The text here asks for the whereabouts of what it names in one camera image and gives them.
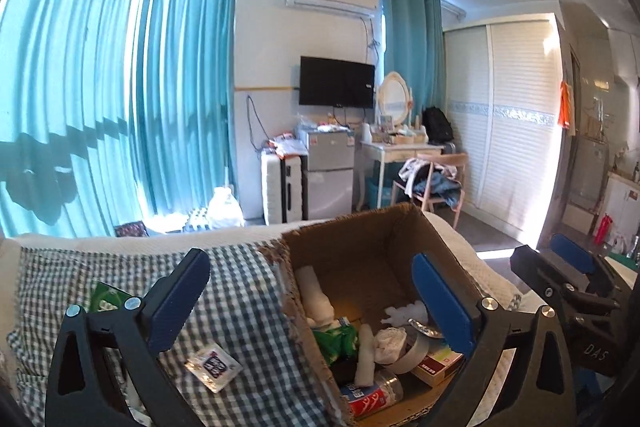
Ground checked blanket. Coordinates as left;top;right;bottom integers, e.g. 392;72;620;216
7;241;341;427

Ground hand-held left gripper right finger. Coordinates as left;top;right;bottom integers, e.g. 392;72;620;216
411;252;578;427

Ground white cotton wad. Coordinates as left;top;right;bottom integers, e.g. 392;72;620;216
382;300;426;325

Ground white plastic bottle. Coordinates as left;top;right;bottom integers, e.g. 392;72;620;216
294;266;335;327

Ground wooden chair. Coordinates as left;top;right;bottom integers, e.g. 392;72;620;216
391;152;469;228

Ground white kitchen cabinet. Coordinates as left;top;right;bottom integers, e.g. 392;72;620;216
602;169;640;248

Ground teal storage bin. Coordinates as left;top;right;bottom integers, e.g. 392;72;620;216
367;177;396;210

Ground teal curtain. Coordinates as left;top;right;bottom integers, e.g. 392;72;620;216
134;0;240;220
378;0;446;110
0;0;140;240

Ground pile of clothes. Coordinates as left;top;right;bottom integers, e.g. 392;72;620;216
398;158;461;210

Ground small foil sachet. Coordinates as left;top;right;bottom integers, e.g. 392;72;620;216
184;342;240;392

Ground silver mini fridge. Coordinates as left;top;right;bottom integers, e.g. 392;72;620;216
305;129;357;220

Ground dark wall cable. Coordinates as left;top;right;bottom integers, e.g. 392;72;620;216
245;94;273;148

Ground oval white vanity mirror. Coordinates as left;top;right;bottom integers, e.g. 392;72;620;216
375;71;416;128

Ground white suitcase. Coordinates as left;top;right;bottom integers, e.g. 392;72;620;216
260;152;308;226

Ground brown cardboard box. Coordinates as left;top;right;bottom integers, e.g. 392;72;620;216
260;202;493;425

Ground green snack packet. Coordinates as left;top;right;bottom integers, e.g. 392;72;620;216
312;317;360;365

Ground white tube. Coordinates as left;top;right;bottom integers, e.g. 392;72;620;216
354;323;376;385

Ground red box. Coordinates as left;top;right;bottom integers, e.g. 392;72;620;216
410;349;466;388

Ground plastic bottle blue red label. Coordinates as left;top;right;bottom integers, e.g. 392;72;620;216
340;369;405;418

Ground white sliding wardrobe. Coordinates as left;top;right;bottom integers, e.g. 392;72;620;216
442;13;568;248

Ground silver tape roll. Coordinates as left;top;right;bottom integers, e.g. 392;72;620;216
387;318;443;375

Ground orange cloth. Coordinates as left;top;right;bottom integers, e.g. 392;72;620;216
557;81;576;128

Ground white plastic bag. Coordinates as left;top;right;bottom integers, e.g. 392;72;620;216
207;187;246;228

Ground red white packets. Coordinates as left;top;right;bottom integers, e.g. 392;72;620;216
265;134;308;158

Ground green medicine box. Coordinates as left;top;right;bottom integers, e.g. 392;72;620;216
90;281;131;315

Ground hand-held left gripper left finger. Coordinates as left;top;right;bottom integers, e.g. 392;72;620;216
44;248;212;427

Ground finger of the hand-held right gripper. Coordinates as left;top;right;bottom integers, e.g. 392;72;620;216
549;233;625;295
509;244;621;323

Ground black backpack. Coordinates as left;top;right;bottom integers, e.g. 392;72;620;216
422;106;455;146

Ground white tissue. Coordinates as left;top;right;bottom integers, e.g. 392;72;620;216
375;327;408;365

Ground black wall television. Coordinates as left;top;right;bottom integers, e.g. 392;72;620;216
299;55;376;109

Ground white dressing table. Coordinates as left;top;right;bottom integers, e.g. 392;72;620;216
360;141;446;208

